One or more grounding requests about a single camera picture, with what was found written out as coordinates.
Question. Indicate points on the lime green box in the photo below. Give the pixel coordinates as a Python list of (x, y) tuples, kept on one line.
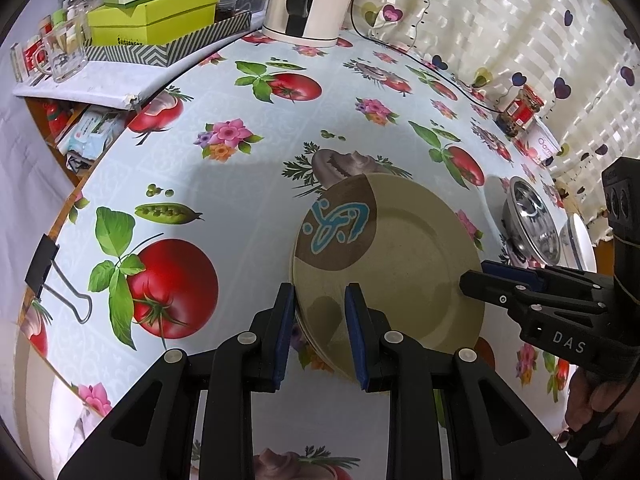
[(149, 23)]

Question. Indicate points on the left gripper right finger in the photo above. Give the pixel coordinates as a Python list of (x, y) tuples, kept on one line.
[(451, 415)]

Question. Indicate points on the clear glass mug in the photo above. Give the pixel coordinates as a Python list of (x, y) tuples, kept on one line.
[(62, 53)]

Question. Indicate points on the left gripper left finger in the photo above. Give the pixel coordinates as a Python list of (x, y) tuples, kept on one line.
[(149, 433)]

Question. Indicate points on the beige deep soup plate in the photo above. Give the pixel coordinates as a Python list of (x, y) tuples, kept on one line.
[(342, 346)]

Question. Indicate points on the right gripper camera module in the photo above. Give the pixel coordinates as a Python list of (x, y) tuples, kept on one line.
[(621, 191)]

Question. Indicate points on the heart pattern curtain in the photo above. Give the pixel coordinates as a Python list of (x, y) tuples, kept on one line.
[(580, 56)]

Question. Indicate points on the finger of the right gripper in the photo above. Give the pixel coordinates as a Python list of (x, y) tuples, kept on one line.
[(526, 277), (569, 294)]

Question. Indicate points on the stainless steel bowl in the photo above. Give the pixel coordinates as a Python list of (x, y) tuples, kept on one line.
[(529, 224)]

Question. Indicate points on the red lid sauce jar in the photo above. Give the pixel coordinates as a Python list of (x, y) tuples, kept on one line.
[(518, 114)]

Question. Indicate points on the person's right hand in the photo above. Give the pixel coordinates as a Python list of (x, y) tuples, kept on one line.
[(586, 400)]

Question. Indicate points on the white yogurt tub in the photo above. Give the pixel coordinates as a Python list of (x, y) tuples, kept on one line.
[(540, 142)]

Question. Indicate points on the striped black white tray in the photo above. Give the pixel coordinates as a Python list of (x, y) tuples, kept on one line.
[(164, 55)]

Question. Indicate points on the white bowl blue stripe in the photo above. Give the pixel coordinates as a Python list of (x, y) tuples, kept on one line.
[(577, 247)]

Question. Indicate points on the small beige plate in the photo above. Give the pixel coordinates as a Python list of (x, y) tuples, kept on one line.
[(404, 247)]

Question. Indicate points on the fruit print tablecloth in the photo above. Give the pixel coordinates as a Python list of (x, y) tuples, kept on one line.
[(217, 174)]

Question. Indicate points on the black binder clip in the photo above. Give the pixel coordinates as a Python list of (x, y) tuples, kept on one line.
[(45, 275)]

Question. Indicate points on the white electric kettle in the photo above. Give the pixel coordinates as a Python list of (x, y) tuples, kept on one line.
[(308, 23)]

